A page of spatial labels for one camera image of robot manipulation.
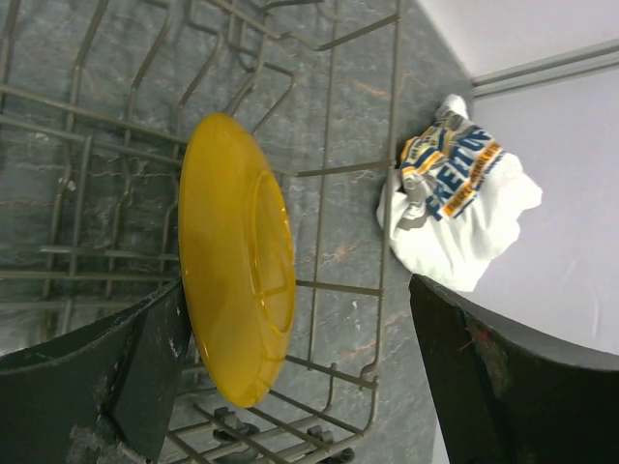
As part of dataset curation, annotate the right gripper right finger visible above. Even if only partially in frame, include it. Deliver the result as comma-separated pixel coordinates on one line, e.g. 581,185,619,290
409,275,618,463

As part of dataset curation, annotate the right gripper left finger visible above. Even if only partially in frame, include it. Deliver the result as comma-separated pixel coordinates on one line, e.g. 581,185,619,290
1,281,192,463

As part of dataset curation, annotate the yellow patterned plate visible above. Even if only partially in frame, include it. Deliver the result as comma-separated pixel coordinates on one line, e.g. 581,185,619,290
178,113,296,408

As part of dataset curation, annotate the crumpled white printed cloth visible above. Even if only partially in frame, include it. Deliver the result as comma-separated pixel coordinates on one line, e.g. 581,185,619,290
376,95,543,292

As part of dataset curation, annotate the grey wire dish rack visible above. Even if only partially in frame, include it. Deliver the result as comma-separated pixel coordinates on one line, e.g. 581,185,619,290
0,0,402,464

